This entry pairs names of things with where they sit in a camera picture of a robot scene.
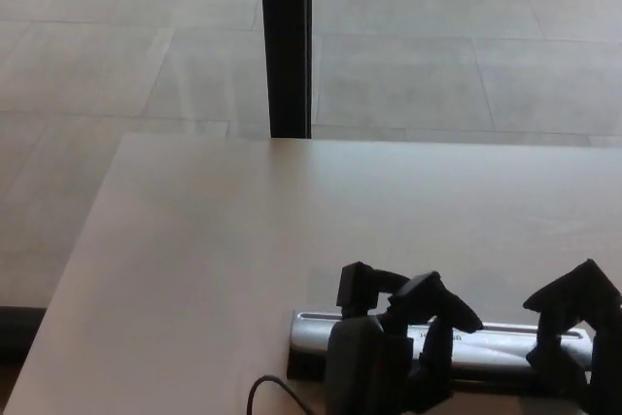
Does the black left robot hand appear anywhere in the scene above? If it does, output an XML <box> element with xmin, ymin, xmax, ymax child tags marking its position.
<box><xmin>324</xmin><ymin>261</ymin><xmax>485</xmax><ymax>415</ymax></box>

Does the dark baseboard strip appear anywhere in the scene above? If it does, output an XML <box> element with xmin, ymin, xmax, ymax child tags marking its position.
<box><xmin>0</xmin><ymin>305</ymin><xmax>49</xmax><ymax>366</ymax></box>

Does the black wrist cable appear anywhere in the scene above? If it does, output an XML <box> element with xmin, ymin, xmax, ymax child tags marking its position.
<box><xmin>246</xmin><ymin>374</ymin><xmax>318</xmax><ymax>415</ymax></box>

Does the black vertical window frame post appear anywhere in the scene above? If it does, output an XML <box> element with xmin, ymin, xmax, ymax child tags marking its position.
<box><xmin>259</xmin><ymin>0</ymin><xmax>314</xmax><ymax>139</ymax></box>

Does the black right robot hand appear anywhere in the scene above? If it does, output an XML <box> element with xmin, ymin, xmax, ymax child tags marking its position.
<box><xmin>522</xmin><ymin>259</ymin><xmax>622</xmax><ymax>415</ymax></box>

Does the silver Bostitch hole punch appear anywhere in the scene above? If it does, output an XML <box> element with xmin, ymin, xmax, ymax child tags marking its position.
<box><xmin>286</xmin><ymin>308</ymin><xmax>595</xmax><ymax>385</ymax></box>

